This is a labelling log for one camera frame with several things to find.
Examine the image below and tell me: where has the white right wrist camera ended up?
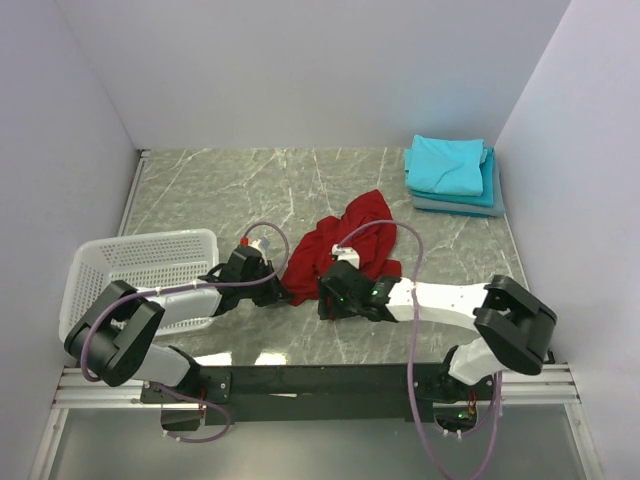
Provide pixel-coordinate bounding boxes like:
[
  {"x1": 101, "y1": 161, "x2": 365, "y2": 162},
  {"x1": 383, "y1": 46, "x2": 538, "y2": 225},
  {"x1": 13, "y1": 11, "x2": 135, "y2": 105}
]
[{"x1": 331, "y1": 244, "x2": 360, "y2": 270}]

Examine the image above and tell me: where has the white plastic laundry basket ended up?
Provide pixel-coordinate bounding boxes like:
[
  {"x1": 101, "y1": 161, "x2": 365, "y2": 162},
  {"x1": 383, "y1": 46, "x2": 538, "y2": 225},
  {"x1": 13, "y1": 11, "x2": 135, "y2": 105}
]
[{"x1": 58, "y1": 229, "x2": 219, "y2": 340}]

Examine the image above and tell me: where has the aluminium frame rail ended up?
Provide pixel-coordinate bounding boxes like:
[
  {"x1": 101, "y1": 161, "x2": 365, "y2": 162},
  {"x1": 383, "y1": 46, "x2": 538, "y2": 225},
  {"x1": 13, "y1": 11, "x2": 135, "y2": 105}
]
[{"x1": 52, "y1": 364, "x2": 581, "y2": 409}]

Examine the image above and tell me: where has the grey folded t-shirt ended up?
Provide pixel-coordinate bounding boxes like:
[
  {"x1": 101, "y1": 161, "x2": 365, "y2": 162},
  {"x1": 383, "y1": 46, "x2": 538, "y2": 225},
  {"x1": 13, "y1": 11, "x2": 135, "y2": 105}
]
[{"x1": 412, "y1": 160, "x2": 505, "y2": 218}]

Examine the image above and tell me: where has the teal folded t-shirt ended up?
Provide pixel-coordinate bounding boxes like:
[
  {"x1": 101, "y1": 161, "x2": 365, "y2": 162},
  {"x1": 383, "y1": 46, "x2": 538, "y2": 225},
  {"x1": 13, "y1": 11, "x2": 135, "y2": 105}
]
[{"x1": 409, "y1": 147, "x2": 499, "y2": 207}]

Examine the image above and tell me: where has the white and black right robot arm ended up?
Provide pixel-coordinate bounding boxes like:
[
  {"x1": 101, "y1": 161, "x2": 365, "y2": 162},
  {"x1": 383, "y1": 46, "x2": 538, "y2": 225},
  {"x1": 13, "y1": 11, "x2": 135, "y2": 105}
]
[{"x1": 318, "y1": 260, "x2": 557, "y2": 403}]

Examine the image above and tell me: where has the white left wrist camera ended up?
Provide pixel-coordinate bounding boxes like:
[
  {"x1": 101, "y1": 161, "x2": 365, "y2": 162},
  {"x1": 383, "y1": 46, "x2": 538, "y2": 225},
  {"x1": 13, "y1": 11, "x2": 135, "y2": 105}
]
[{"x1": 240, "y1": 237, "x2": 270, "y2": 258}]

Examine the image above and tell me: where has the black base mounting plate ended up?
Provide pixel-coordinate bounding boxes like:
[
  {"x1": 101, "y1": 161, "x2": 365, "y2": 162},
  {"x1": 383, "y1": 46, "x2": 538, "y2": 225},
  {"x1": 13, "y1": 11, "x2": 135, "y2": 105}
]
[{"x1": 140, "y1": 363, "x2": 493, "y2": 432}]

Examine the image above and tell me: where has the light blue folded t-shirt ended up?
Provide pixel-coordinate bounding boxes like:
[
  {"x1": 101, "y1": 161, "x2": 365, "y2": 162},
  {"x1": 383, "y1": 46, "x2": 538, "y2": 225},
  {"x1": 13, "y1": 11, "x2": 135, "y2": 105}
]
[{"x1": 404, "y1": 135, "x2": 487, "y2": 197}]

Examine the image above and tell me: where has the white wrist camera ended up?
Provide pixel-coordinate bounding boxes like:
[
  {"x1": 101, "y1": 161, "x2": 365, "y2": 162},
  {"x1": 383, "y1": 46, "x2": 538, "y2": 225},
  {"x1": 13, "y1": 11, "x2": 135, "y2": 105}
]
[
  {"x1": 240, "y1": 237, "x2": 270, "y2": 258},
  {"x1": 331, "y1": 244, "x2": 360, "y2": 270}
]

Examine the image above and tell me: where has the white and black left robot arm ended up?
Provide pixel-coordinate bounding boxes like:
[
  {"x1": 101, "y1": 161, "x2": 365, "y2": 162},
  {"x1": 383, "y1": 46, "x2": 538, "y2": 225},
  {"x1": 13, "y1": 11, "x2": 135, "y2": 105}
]
[{"x1": 63, "y1": 245, "x2": 292, "y2": 402}]

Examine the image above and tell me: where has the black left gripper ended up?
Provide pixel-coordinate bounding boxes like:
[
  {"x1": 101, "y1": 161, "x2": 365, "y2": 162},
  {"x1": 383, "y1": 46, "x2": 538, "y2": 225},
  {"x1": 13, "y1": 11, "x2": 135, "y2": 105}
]
[{"x1": 239, "y1": 259, "x2": 292, "y2": 306}]

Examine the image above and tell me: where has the red t-shirt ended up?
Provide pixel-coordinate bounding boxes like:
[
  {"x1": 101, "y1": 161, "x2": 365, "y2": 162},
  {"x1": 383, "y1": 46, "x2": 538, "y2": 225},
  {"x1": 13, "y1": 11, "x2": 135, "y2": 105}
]
[{"x1": 279, "y1": 188, "x2": 404, "y2": 307}]

